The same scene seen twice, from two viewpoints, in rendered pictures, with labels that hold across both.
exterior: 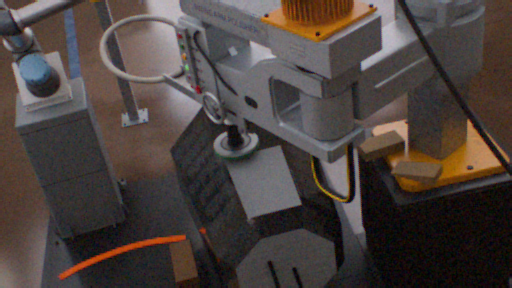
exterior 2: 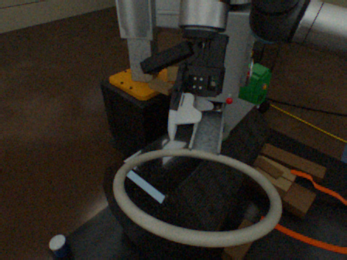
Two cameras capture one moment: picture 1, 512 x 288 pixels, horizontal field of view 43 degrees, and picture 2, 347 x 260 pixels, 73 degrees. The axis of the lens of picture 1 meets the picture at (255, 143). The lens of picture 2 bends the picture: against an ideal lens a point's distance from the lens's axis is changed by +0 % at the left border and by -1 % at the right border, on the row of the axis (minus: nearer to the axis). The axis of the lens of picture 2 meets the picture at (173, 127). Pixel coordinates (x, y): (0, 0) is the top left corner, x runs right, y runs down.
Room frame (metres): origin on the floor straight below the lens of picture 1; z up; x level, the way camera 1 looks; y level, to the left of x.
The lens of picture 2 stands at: (3.48, 0.75, 1.75)
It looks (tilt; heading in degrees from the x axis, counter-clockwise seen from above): 39 degrees down; 228
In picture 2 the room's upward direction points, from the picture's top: straight up
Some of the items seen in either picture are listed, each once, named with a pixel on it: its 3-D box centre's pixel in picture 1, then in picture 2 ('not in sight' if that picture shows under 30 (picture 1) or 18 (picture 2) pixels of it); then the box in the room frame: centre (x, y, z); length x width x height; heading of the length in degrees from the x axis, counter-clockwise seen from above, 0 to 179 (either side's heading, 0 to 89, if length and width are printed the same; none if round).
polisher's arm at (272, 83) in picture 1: (277, 93); not in sight; (2.26, -0.12, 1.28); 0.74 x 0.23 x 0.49; 35
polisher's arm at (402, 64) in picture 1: (407, 52); (166, 8); (2.29, -0.66, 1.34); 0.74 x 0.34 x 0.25; 124
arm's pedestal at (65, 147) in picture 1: (72, 159); not in sight; (3.34, 1.11, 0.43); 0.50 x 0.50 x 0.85; 10
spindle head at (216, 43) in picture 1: (231, 65); (222, 50); (2.52, 0.04, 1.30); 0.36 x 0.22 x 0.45; 35
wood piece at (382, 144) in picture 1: (380, 145); (161, 86); (2.43, -0.57, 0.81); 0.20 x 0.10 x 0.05; 102
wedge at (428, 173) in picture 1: (416, 169); (173, 73); (2.22, -0.67, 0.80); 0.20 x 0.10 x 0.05; 50
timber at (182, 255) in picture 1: (185, 267); (240, 242); (2.62, 0.49, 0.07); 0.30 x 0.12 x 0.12; 7
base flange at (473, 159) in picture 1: (436, 146); (146, 78); (2.40, -0.82, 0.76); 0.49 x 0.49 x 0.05; 5
